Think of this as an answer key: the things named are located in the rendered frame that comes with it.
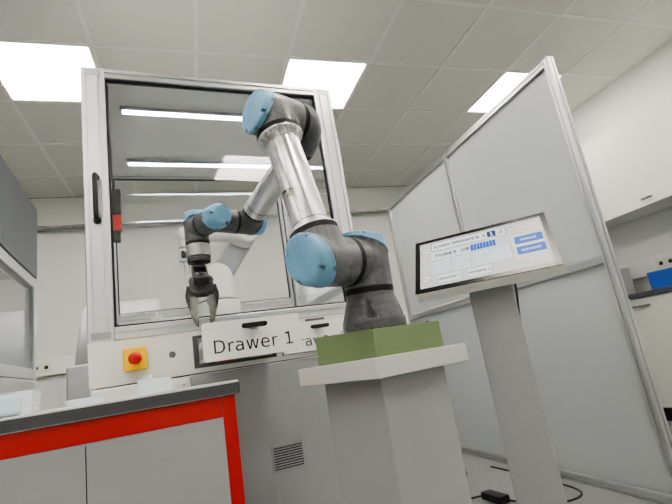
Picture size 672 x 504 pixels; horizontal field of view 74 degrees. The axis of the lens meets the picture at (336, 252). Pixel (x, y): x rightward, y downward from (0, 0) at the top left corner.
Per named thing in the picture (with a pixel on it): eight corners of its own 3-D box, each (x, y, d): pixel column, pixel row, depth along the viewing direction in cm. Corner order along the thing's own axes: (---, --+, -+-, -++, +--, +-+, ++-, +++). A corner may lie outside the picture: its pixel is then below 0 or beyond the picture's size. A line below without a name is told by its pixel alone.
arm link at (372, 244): (403, 283, 108) (394, 229, 111) (366, 283, 99) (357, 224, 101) (367, 292, 117) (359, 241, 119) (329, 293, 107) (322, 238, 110)
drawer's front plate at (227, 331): (303, 348, 137) (298, 312, 139) (204, 362, 125) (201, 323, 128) (301, 349, 138) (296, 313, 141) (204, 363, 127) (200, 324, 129)
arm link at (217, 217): (241, 203, 139) (222, 215, 147) (208, 199, 131) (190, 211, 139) (244, 228, 137) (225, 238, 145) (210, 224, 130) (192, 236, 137)
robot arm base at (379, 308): (420, 323, 104) (413, 280, 106) (366, 329, 96) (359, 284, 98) (382, 329, 116) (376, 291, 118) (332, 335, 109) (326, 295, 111)
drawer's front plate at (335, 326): (355, 344, 177) (350, 316, 180) (284, 354, 166) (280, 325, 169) (353, 344, 179) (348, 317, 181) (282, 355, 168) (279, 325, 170)
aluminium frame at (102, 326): (368, 310, 185) (329, 88, 210) (87, 343, 146) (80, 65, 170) (301, 335, 270) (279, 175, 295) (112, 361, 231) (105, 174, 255)
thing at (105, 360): (374, 346, 182) (367, 310, 185) (88, 390, 142) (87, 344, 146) (304, 360, 267) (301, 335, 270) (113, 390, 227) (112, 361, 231)
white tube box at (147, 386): (172, 389, 120) (171, 375, 121) (137, 395, 117) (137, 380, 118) (172, 389, 131) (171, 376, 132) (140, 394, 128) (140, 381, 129)
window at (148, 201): (346, 302, 185) (313, 97, 207) (115, 327, 152) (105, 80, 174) (346, 302, 185) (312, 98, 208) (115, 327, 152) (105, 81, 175)
